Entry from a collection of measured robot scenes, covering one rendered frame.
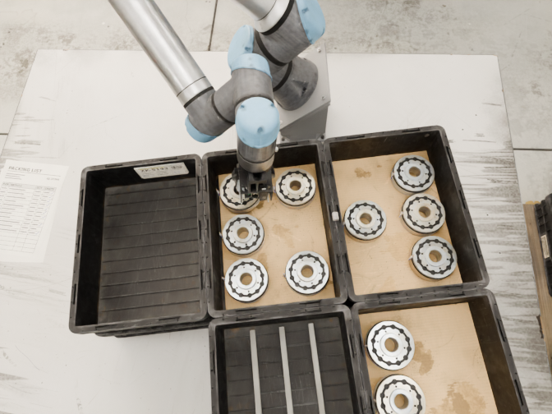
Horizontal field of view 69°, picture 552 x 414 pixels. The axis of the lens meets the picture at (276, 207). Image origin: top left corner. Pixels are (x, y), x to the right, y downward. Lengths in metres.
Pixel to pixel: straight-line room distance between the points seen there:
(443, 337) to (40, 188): 1.21
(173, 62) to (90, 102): 0.71
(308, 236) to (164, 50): 0.53
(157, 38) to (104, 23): 1.98
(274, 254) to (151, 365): 0.44
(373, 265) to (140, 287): 0.57
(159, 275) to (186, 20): 1.91
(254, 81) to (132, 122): 0.72
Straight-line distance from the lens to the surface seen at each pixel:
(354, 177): 1.07
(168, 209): 1.08
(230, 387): 0.98
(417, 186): 1.06
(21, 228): 1.41
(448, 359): 1.02
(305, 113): 1.13
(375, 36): 2.52
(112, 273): 1.08
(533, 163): 2.31
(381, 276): 1.00
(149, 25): 0.87
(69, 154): 1.44
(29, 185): 1.46
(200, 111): 0.84
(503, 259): 1.25
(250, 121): 0.68
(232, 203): 0.99
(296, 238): 1.00
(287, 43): 1.00
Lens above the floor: 1.79
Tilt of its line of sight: 69 degrees down
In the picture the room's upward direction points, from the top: 9 degrees counter-clockwise
